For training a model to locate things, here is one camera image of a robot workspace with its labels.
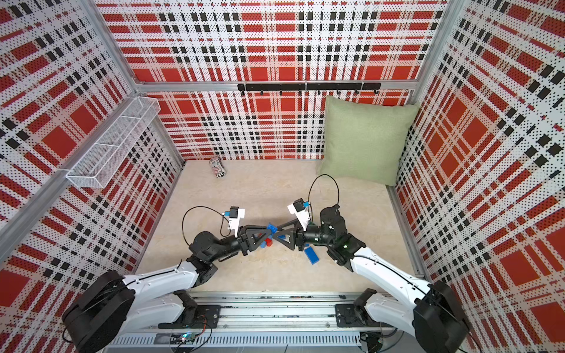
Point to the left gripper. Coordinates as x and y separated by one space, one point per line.
249 241

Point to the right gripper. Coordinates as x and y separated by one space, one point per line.
299 232

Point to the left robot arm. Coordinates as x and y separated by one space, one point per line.
115 304

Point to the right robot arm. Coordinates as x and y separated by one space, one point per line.
430 312

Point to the metal can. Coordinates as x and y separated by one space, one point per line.
217 168

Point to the green pillow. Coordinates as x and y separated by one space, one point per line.
365 141

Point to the green circuit board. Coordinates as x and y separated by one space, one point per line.
182 339

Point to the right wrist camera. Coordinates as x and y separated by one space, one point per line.
300 209

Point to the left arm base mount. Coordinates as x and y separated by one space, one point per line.
197 317

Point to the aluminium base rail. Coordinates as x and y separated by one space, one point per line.
275 322

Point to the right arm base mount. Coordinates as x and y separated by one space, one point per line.
348 315

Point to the black hook rail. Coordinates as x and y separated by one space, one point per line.
310 86

